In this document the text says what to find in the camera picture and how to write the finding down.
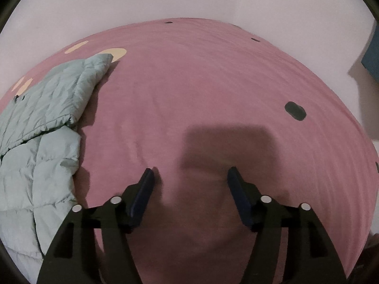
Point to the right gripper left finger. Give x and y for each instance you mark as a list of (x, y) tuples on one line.
[(72, 258)]

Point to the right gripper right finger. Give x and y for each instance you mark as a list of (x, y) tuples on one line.
[(310, 257)]

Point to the blue box at wall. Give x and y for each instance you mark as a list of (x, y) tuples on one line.
[(370, 60)]

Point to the light blue quilted jacket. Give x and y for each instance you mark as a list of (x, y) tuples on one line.
[(40, 150)]

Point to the pink polka dot bed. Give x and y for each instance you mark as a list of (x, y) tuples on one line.
[(191, 98)]

